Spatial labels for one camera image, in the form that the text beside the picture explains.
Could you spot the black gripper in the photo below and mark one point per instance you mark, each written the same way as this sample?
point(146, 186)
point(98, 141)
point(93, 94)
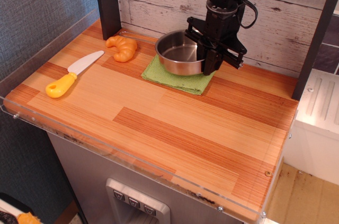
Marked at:
point(217, 40)

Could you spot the stainless steel pot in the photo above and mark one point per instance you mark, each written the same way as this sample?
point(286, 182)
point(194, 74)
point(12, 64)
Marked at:
point(176, 52)

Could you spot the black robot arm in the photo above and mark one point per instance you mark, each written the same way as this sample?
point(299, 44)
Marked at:
point(229, 7)

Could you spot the green towel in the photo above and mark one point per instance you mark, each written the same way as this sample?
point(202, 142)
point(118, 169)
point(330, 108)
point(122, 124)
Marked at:
point(194, 84)

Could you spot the orange toy croissant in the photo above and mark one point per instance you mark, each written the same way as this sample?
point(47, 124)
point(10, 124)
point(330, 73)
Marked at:
point(126, 47)

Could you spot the white toy sink unit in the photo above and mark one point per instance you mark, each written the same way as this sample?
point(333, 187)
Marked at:
point(312, 146)

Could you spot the silver toy fridge cabinet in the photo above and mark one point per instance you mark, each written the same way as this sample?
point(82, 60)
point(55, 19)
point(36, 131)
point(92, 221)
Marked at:
point(108, 192)

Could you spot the clear acrylic guard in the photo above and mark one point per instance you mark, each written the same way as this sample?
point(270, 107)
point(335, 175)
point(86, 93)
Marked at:
point(220, 148)

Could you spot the orange toy food piece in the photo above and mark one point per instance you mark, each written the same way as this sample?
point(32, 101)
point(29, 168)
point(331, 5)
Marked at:
point(27, 218)

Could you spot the dark right post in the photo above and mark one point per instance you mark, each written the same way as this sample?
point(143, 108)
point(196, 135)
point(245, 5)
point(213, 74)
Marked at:
point(314, 47)

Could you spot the dark post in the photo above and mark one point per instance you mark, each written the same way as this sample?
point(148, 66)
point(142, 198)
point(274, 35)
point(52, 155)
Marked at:
point(110, 17)
point(314, 47)

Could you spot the dark left post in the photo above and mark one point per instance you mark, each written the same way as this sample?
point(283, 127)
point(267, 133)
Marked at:
point(110, 17)

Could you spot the yellow handled toy knife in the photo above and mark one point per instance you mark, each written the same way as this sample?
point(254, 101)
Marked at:
point(59, 87)

